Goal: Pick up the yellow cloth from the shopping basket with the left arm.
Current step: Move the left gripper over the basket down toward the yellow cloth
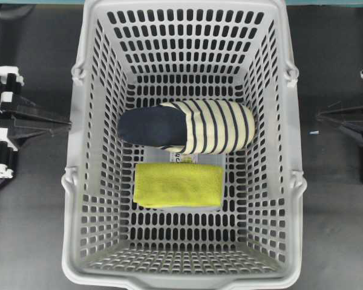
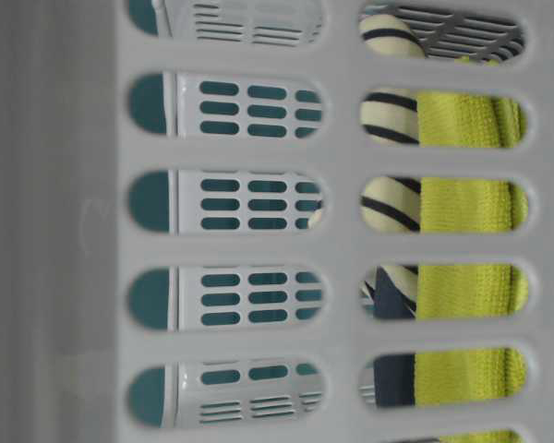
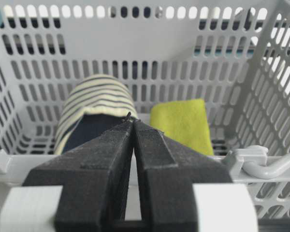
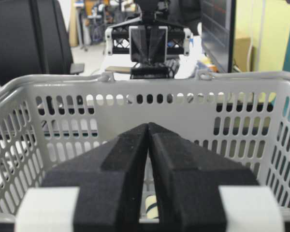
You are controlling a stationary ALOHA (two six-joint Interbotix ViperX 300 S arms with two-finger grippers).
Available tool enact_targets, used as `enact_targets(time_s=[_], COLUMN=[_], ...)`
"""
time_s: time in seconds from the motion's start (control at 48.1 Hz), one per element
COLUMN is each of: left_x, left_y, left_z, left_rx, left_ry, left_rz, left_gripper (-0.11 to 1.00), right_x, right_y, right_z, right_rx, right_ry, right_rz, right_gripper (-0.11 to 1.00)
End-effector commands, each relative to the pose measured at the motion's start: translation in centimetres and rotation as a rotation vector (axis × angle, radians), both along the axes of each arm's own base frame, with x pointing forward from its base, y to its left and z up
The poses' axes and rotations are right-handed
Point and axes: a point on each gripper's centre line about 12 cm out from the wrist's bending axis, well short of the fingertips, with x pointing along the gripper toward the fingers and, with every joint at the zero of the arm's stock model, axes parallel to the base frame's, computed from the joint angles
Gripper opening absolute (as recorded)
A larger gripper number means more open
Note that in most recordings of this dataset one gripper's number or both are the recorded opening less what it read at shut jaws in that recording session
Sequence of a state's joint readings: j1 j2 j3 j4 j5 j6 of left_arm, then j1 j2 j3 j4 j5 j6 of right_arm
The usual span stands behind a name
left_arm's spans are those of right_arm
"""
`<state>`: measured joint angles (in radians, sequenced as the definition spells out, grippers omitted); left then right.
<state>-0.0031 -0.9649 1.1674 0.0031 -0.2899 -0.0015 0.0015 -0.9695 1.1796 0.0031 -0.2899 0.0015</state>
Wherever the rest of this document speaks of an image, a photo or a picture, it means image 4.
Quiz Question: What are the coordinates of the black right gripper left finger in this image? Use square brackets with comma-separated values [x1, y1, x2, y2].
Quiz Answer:
[15, 124, 149, 232]

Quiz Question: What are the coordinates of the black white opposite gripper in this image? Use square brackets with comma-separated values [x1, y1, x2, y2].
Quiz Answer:
[105, 19, 191, 63]

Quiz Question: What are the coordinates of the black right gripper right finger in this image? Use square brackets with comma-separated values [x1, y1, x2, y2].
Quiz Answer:
[147, 122, 285, 232]

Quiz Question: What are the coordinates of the yellow cloth in basket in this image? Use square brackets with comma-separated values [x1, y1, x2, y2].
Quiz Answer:
[145, 195, 159, 219]

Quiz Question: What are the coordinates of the grey plastic shopping basket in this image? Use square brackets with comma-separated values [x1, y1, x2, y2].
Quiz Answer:
[0, 72, 290, 232]

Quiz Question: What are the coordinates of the black computer monitor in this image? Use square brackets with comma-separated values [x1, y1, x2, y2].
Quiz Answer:
[201, 0, 236, 73]

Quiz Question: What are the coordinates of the cardboard box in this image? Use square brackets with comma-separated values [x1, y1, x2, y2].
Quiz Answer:
[233, 33, 250, 72]

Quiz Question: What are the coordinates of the black office chair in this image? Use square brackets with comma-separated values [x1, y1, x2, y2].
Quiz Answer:
[0, 0, 85, 86]

